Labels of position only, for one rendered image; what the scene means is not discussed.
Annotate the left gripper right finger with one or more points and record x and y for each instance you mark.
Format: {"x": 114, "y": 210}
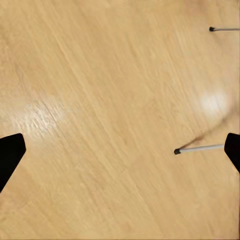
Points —
{"x": 232, "y": 149}

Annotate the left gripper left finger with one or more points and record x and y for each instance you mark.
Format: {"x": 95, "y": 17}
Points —
{"x": 12, "y": 149}

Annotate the camera tripod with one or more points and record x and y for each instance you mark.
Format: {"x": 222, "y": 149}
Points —
{"x": 210, "y": 147}

